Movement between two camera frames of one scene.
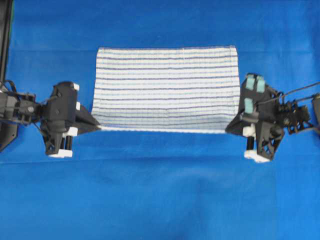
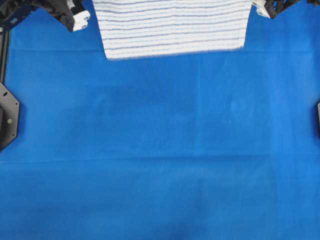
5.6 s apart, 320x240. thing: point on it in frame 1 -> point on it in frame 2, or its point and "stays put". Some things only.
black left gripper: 61,121 -> 71,13
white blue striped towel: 168,88 -> 132,28
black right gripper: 255,116 -> 269,8
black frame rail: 6,17 stays put
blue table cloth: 147,185 stays put
